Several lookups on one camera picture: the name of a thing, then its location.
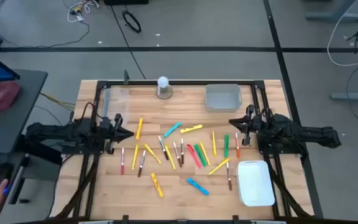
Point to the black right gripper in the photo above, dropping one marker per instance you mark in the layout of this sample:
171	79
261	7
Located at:
252	124

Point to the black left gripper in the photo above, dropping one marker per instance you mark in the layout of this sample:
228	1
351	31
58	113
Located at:
110	133

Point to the orange whiteboard marker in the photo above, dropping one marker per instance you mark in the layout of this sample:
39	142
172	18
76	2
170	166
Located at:
237	146

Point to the green highlighter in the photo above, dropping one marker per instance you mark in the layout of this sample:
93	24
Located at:
200	155
226	145

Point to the red whiteboard marker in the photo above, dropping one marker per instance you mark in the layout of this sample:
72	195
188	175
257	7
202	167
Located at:
122	161

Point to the black whiteboard marker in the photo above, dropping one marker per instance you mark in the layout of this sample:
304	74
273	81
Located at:
163	148

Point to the teal Sharpie highlighter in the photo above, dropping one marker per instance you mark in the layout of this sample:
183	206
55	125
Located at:
172	129

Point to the pink highlighter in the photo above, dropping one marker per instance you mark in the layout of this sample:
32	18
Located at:
194	156

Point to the white plastic tray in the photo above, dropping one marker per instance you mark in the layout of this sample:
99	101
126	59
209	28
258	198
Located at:
255	183

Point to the blue highlighter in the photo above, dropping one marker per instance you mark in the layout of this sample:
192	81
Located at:
198	186

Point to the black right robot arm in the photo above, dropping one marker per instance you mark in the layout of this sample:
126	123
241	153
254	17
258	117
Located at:
306	133

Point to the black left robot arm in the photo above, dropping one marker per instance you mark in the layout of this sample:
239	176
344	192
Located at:
51	132

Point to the grey plastic bin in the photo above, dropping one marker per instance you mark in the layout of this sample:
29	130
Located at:
222	98

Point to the clear plastic bin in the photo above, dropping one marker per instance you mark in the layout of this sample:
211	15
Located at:
117	102

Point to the white bulb on round base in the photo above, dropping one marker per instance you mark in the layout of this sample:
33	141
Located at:
163	82

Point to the dark grey side desk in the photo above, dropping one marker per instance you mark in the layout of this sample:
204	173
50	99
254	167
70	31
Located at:
14	124

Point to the grey desk foot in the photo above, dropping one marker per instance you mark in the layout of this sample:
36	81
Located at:
353	96
334	17

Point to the black computer mouse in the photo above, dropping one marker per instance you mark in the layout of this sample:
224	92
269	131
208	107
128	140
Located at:
6	174

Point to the black box on floor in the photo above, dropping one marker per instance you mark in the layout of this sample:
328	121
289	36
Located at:
126	2

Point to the short black post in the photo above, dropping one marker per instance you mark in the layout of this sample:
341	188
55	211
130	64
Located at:
126	77

